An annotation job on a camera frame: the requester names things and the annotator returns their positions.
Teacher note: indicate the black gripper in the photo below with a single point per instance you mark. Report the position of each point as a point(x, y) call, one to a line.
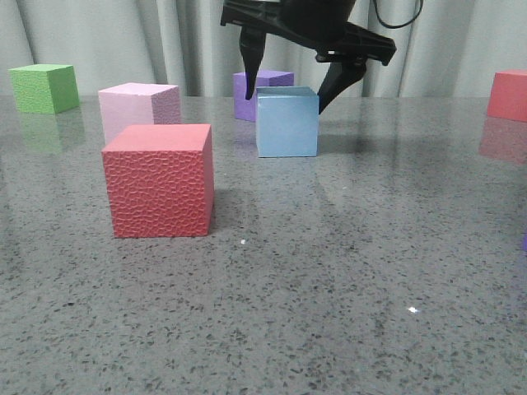
point(318, 25)

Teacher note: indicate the light blue foam cube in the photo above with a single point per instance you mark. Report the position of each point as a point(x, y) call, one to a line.
point(287, 121)

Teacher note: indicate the purple foam cube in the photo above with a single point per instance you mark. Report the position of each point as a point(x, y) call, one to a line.
point(246, 109)

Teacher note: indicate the grey-green curtain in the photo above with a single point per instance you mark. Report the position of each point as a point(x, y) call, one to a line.
point(444, 48)

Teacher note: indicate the pink foam cube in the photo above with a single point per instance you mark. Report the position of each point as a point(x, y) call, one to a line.
point(138, 103)

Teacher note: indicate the red textured foam cube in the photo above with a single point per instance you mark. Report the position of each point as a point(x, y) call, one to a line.
point(160, 180)

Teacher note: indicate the red foam cube far right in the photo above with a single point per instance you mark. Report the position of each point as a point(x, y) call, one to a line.
point(508, 95)

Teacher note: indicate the green foam cube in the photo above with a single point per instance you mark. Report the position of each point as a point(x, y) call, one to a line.
point(44, 88)

